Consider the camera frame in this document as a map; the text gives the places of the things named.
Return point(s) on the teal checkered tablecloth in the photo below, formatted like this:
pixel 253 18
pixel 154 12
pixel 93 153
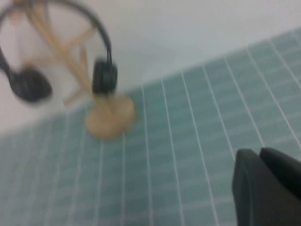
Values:
pixel 164 164

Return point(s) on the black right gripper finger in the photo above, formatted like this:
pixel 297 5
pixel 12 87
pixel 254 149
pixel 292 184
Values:
pixel 270 193

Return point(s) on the black over-ear headphones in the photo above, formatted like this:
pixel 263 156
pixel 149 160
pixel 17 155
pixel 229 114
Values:
pixel 104 77

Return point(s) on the wooden headphone stand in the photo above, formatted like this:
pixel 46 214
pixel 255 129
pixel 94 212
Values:
pixel 110 122

